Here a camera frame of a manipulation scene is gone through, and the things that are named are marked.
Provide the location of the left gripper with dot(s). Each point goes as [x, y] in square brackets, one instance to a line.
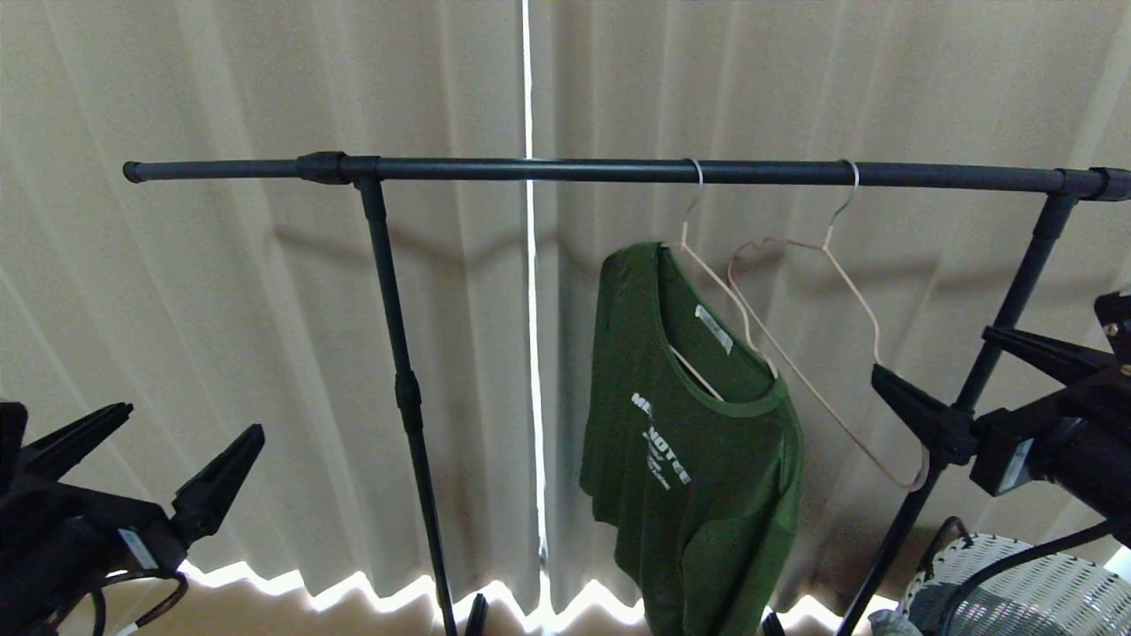
[79, 539]

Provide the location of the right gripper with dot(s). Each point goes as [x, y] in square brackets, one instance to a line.
[1060, 442]

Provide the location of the green shirt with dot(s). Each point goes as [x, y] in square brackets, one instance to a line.
[707, 495]

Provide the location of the pink clothes hanger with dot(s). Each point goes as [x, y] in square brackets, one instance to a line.
[698, 168]
[856, 177]

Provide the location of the white laundry basket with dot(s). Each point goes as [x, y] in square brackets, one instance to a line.
[1043, 592]

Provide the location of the black clothes rack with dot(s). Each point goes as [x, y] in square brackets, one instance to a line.
[530, 170]

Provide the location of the beige curtain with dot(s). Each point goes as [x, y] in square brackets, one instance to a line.
[221, 353]

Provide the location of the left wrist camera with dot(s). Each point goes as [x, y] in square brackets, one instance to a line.
[11, 442]

